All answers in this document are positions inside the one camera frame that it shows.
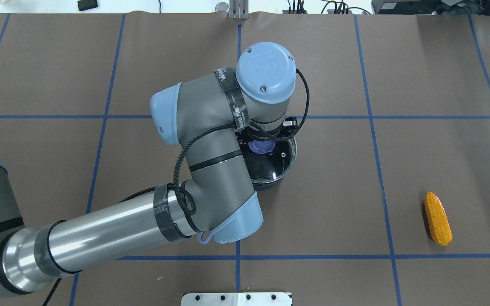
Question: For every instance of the brown paper table mat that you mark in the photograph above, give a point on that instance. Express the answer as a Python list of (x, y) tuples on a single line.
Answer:
[(400, 105)]

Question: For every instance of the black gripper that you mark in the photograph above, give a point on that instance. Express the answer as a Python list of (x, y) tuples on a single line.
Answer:
[(245, 142)]

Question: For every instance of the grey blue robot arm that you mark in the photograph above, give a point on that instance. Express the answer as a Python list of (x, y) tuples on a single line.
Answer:
[(216, 121)]

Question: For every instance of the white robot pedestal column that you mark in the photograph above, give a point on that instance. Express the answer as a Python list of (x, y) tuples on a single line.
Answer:
[(238, 299)]

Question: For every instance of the dark blue saucepan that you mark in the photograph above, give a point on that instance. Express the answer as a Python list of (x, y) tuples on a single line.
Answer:
[(241, 224)]

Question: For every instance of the glass pot lid blue knob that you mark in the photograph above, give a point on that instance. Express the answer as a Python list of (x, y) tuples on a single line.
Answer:
[(268, 162)]

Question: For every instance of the small black square sensor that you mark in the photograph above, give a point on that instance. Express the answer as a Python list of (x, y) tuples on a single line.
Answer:
[(84, 5)]

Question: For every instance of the aluminium frame post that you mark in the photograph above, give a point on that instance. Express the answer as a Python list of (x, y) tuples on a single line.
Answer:
[(238, 9)]

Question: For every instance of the yellow plastic corn cob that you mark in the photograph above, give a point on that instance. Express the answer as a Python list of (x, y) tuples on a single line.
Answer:
[(438, 224)]

